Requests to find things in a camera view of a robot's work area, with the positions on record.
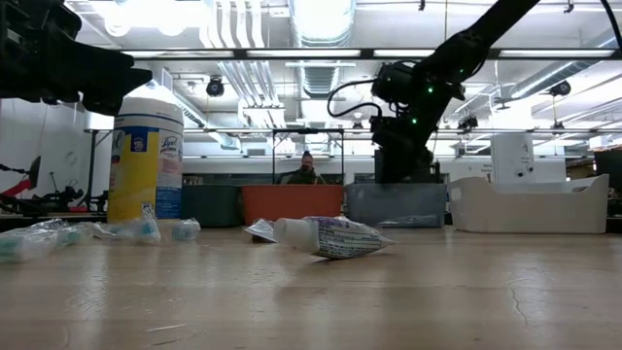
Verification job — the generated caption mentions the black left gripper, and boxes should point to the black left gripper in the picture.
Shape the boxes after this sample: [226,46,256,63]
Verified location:
[0,0,154,117]

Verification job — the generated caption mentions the Lysol disinfecting wipes canister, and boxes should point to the Lysol disinfecting wipes canister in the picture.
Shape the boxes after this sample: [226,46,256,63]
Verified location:
[107,96,185,224]

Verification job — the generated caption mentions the small toothpaste tubes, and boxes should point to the small toothpaste tubes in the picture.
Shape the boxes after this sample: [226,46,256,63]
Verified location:
[273,216,397,261]

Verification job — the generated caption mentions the green toothbrush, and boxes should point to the green toothbrush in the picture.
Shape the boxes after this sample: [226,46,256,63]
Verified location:
[0,218,93,263]

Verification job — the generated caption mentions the dark brown bin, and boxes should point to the dark brown bin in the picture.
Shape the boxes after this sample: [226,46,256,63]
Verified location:
[345,182,447,228]

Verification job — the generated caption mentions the person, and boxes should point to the person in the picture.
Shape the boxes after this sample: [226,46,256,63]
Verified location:
[279,150,328,186]

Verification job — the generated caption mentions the white box device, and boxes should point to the white box device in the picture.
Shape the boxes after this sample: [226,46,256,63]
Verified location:
[489,132,536,186]

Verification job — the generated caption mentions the orange plastic bin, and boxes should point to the orange plastic bin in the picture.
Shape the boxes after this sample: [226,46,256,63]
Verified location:
[241,184,344,227]

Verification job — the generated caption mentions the black lab equipment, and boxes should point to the black lab equipment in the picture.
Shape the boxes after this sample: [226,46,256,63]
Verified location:
[41,170,109,215]

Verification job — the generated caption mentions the red and black machine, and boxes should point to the red and black machine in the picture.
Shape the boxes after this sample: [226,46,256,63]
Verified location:
[0,155,44,215]

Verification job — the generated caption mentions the white plastic bin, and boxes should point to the white plastic bin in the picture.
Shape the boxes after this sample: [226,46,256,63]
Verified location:
[447,173,610,234]

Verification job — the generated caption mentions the teal plastic bin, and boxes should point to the teal plastic bin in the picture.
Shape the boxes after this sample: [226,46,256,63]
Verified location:
[182,184,244,228]

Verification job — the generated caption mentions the dark monitor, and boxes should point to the dark monitor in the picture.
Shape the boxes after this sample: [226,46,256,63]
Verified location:
[593,148,622,218]

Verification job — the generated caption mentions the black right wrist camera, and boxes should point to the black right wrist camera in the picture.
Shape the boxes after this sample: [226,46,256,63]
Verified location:
[370,60,420,104]

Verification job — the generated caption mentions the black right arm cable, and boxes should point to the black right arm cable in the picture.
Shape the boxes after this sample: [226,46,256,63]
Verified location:
[326,78,386,120]

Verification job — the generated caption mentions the black metal rig frame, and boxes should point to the black metal rig frame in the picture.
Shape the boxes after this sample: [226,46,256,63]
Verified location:
[119,46,622,63]

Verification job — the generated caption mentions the silver ventilation duct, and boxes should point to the silver ventilation duct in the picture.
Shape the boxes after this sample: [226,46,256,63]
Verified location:
[290,0,357,98]

